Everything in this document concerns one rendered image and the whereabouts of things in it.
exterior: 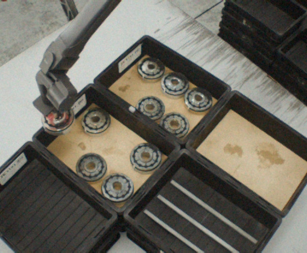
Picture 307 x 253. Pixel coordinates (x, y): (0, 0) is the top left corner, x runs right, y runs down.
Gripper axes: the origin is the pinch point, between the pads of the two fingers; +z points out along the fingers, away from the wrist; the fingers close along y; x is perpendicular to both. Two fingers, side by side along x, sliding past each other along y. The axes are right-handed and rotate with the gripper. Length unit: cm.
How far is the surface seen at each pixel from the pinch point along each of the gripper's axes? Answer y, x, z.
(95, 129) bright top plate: 10.8, -3.9, 19.9
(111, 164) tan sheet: 5.7, -16.1, 22.4
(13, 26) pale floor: 62, 142, 111
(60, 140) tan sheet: 0.6, 3.9, 22.9
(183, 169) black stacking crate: 20.1, -35.1, 22.2
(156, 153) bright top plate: 17.6, -25.2, 19.3
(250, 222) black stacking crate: 19, -64, 21
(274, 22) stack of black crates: 139, -12, 59
